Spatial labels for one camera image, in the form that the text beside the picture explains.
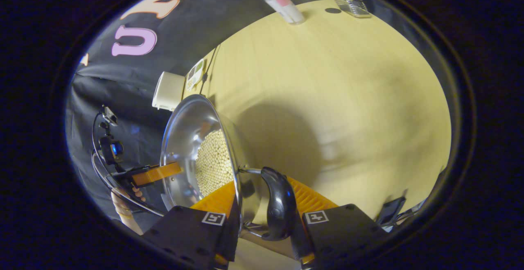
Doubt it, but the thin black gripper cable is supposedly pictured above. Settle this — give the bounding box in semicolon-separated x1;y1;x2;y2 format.
90;112;165;217

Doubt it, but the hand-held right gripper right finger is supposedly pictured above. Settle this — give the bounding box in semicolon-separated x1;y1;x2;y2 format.
287;176;388;270

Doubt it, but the white box appliance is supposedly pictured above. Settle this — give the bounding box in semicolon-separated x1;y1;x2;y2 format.
152;71;185;111

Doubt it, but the pile of yellow soybeans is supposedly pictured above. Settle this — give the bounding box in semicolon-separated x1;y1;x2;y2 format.
194;129;235;197

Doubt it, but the steel pot with black handles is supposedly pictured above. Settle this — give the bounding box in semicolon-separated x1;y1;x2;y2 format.
160;94;298;260

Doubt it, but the small glass jar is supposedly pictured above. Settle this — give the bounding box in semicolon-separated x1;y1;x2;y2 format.
332;0;372;18

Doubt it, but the black power cable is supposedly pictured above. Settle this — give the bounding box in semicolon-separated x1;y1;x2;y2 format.
199;45;221;95

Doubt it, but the small clear bottle red label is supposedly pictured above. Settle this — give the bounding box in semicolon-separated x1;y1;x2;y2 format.
257;0;305;25

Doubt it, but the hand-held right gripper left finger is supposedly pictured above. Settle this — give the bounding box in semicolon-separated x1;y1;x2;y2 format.
142;180;242;270

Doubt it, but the black flat device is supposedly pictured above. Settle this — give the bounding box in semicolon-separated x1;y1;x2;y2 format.
376;196;407;226

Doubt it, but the white divided bean dish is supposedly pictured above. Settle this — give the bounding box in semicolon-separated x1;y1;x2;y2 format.
185;59;206;92

